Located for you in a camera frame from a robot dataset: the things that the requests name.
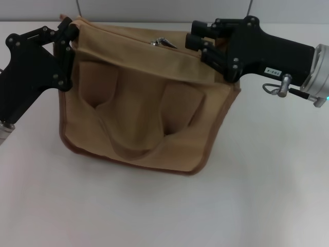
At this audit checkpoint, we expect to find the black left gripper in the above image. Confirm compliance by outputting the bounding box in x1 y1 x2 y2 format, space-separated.
0 17 78 125

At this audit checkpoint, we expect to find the silver metal zipper pull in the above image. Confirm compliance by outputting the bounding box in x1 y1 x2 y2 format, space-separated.
149 37 177 49

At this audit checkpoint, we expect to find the right gripper cable with plugs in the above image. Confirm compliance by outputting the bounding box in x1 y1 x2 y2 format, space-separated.
262 73 328 109

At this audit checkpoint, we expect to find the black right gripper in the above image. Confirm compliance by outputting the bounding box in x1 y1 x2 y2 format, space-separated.
185 15 315 87

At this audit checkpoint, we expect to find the khaki canvas food bag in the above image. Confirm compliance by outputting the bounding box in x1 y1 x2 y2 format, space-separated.
58 14 242 177

